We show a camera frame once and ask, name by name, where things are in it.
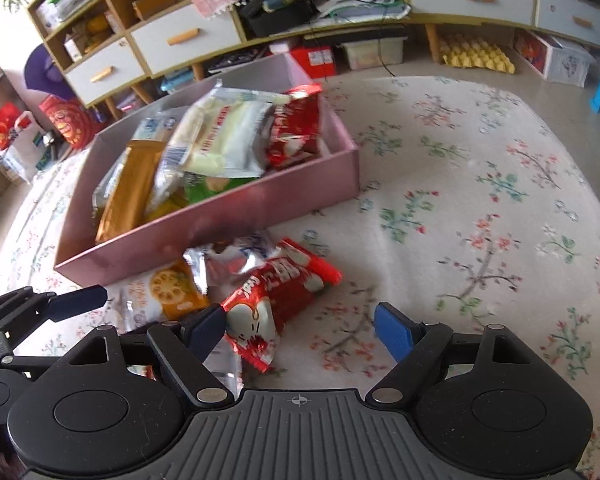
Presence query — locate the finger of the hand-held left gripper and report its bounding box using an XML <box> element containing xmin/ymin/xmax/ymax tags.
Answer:
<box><xmin>0</xmin><ymin>352</ymin><xmax>66</xmax><ymax>381</ymax></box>
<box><xmin>5</xmin><ymin>284</ymin><xmax>109</xmax><ymax>342</ymax></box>

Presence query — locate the wide white cabinet drawer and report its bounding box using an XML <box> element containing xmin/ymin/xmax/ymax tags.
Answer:
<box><xmin>130</xmin><ymin>2</ymin><xmax>243</xmax><ymax>78</ymax></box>

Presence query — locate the white patterned storage box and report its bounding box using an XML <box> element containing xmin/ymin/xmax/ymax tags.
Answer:
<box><xmin>514</xmin><ymin>30</ymin><xmax>596</xmax><ymax>83</ymax></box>

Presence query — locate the floral tablecloth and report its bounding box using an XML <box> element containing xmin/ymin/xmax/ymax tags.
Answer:
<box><xmin>0</xmin><ymin>75</ymin><xmax>600</xmax><ymax>480</ymax></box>

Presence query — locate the silver snack packet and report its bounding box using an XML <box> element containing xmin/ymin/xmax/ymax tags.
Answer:
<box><xmin>182</xmin><ymin>230</ymin><xmax>281</xmax><ymax>296</ymax></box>

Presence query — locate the golden snack packet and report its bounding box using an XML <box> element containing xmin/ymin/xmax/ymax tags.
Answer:
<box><xmin>95</xmin><ymin>140</ymin><xmax>166</xmax><ymax>246</ymax></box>

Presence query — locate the yellow egg tray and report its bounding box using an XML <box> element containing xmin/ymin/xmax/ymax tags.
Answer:
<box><xmin>440</xmin><ymin>32</ymin><xmax>516</xmax><ymax>75</ymax></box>

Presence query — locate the red cardboard box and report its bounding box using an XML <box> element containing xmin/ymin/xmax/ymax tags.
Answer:
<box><xmin>285</xmin><ymin>45</ymin><xmax>338</xmax><ymax>81</ymax></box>

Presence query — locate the red snack packet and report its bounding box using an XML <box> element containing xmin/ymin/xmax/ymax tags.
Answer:
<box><xmin>265</xmin><ymin>84</ymin><xmax>326</xmax><ymax>170</ymax></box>
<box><xmin>220</xmin><ymin>237</ymin><xmax>343</xmax><ymax>373</ymax></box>

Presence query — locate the white shopping bag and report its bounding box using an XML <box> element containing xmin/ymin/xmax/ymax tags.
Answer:
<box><xmin>0</xmin><ymin>110</ymin><xmax>56</xmax><ymax>183</ymax></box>

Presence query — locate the pink cardboard box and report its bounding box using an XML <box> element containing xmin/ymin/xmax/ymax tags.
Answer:
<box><xmin>54</xmin><ymin>52</ymin><xmax>361</xmax><ymax>286</ymax></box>

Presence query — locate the blue white snack packet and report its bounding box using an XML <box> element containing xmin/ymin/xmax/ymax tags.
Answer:
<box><xmin>132</xmin><ymin>110</ymin><xmax>193</xmax><ymax>143</ymax></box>

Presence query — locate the narrow white cabinet drawer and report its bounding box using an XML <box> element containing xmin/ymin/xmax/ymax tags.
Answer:
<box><xmin>64</xmin><ymin>37</ymin><xmax>148</xmax><ymax>106</ymax></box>

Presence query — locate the short grey cabinet drawer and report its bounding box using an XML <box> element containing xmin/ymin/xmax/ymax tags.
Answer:
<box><xmin>536</xmin><ymin>0</ymin><xmax>600</xmax><ymax>51</ymax></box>

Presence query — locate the wooden shelf cabinet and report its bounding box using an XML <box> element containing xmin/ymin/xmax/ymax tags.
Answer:
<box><xmin>27</xmin><ymin>0</ymin><xmax>246</xmax><ymax>106</ymax></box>

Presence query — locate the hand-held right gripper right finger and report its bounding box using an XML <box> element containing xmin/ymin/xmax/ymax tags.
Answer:
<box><xmin>371</xmin><ymin>301</ymin><xmax>528</xmax><ymax>405</ymax></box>

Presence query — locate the clear bin with orange latch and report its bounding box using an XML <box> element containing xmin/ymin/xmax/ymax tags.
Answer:
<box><xmin>205</xmin><ymin>50</ymin><xmax>268</xmax><ymax>76</ymax></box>

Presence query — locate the orange cracker packet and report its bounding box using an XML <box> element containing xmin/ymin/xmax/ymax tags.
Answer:
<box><xmin>102</xmin><ymin>260</ymin><xmax>212</xmax><ymax>333</ymax></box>

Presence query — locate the translucent white snack packet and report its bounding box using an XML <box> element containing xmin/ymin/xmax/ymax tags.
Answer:
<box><xmin>92</xmin><ymin>152</ymin><xmax>131</xmax><ymax>211</ymax></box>

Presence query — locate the yellow snack packet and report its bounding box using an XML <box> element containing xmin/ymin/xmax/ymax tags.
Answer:
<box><xmin>145</xmin><ymin>195</ymin><xmax>188</xmax><ymax>223</ymax></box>

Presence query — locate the low wooden cabinet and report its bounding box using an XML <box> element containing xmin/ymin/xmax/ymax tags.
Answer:
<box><xmin>230</xmin><ymin>0</ymin><xmax>600</xmax><ymax>63</ymax></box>

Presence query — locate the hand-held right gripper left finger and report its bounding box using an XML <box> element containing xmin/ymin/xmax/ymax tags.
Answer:
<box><xmin>62</xmin><ymin>304</ymin><xmax>242</xmax><ymax>405</ymax></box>

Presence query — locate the white green snack packet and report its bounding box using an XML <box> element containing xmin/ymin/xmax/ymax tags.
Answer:
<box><xmin>157</xmin><ymin>80</ymin><xmax>293</xmax><ymax>181</ymax></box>

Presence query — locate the red printed bag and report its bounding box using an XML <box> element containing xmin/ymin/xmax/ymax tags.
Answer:
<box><xmin>39</xmin><ymin>95</ymin><xmax>101</xmax><ymax>150</ymax></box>

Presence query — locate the black storage box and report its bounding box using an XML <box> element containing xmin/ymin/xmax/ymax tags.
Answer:
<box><xmin>240</xmin><ymin>0</ymin><xmax>318</xmax><ymax>38</ymax></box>

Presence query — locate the clear bin with blue lid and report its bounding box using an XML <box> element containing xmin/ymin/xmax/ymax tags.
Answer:
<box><xmin>160</xmin><ymin>70</ymin><xmax>196</xmax><ymax>93</ymax></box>

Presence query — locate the brown cardboard box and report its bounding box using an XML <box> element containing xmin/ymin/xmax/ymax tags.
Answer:
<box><xmin>132</xmin><ymin>0</ymin><xmax>176</xmax><ymax>21</ymax></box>

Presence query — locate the clear bin with white lid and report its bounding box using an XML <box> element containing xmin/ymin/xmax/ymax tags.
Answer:
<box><xmin>340</xmin><ymin>35</ymin><xmax>406</xmax><ymax>71</ymax></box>

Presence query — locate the purple cloth item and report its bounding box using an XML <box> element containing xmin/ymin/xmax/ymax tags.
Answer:
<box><xmin>24</xmin><ymin>42</ymin><xmax>81</xmax><ymax>106</ymax></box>

